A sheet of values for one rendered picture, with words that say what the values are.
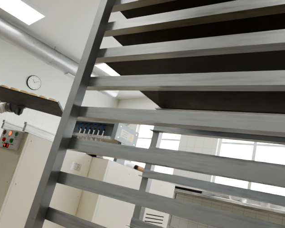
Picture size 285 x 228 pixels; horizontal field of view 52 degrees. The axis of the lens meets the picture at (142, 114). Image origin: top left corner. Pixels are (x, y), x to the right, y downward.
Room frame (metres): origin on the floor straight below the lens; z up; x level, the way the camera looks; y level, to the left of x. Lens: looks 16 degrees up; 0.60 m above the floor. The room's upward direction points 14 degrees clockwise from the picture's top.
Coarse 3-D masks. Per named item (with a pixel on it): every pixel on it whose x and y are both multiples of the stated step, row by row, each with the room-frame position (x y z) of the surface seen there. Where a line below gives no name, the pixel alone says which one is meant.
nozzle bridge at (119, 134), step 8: (80, 120) 2.82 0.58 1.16; (88, 120) 2.76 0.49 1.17; (88, 128) 2.86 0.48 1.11; (104, 128) 2.73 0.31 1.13; (112, 128) 2.67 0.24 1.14; (120, 128) 2.56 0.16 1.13; (128, 128) 2.64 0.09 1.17; (72, 136) 3.01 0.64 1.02; (80, 136) 2.88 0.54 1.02; (88, 136) 2.77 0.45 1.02; (96, 136) 2.71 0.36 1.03; (104, 136) 2.64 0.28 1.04; (112, 136) 2.54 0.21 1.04; (120, 136) 2.58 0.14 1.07; (128, 136) 2.67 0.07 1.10; (136, 136) 2.76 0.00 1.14; (128, 144) 2.69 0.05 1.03; (120, 160) 2.65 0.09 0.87
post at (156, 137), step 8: (152, 136) 1.13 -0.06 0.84; (160, 136) 1.12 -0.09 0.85; (152, 144) 1.12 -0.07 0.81; (160, 144) 1.14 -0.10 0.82; (144, 168) 1.13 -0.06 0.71; (152, 168) 1.12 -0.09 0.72; (144, 184) 1.12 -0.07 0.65; (136, 208) 1.13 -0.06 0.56; (144, 208) 1.13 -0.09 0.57; (136, 216) 1.12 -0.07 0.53
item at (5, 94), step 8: (0, 88) 1.64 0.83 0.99; (0, 96) 1.86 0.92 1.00; (8, 96) 1.80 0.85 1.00; (16, 96) 1.74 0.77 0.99; (24, 96) 1.69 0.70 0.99; (32, 96) 1.64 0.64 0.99; (16, 104) 2.00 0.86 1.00; (24, 104) 1.92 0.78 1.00; (32, 104) 1.86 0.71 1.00; (40, 104) 1.80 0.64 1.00; (48, 104) 1.74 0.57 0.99; (56, 104) 1.69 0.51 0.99; (48, 112) 1.97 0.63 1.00; (56, 112) 1.91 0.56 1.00
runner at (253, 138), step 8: (160, 128) 1.11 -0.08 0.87; (168, 128) 1.09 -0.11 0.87; (176, 128) 1.07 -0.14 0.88; (184, 128) 1.05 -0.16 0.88; (200, 136) 1.01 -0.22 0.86; (208, 136) 0.98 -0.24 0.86; (216, 136) 0.95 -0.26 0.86; (224, 136) 0.93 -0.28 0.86; (232, 136) 0.94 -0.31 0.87; (240, 136) 0.93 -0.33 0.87; (248, 136) 0.91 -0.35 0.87; (256, 136) 0.90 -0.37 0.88; (264, 136) 0.88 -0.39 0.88; (272, 136) 0.87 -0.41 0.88; (280, 144) 0.85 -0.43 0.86
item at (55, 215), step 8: (48, 208) 0.77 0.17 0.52; (48, 216) 0.77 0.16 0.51; (56, 216) 0.75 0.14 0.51; (64, 216) 0.74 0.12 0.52; (72, 216) 0.72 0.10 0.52; (64, 224) 0.73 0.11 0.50; (72, 224) 0.72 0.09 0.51; (80, 224) 0.70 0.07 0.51; (88, 224) 0.69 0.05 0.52; (96, 224) 0.68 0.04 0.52
